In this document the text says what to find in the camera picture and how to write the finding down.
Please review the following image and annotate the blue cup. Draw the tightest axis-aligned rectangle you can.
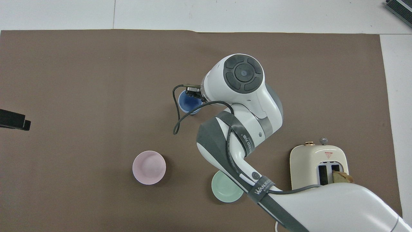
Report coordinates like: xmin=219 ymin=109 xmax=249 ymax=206
xmin=178 ymin=90 xmax=203 ymax=115

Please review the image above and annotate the green plate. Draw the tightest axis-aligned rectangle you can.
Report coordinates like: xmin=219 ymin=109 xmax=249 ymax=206
xmin=211 ymin=170 xmax=244 ymax=203

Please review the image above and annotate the cream toaster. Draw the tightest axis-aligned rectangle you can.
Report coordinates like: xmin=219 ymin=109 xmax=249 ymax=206
xmin=290 ymin=138 xmax=350 ymax=190

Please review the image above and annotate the bread slice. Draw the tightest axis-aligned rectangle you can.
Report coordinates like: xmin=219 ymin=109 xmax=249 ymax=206
xmin=332 ymin=171 xmax=354 ymax=184

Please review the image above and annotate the black stand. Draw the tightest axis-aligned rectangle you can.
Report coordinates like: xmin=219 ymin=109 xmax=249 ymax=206
xmin=385 ymin=0 xmax=412 ymax=19
xmin=0 ymin=109 xmax=31 ymax=131

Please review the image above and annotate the black cable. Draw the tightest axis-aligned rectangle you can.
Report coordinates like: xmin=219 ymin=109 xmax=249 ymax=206
xmin=173 ymin=84 xmax=235 ymax=135

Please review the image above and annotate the grey cable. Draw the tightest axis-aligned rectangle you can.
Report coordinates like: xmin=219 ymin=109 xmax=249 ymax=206
xmin=267 ymin=184 xmax=322 ymax=195

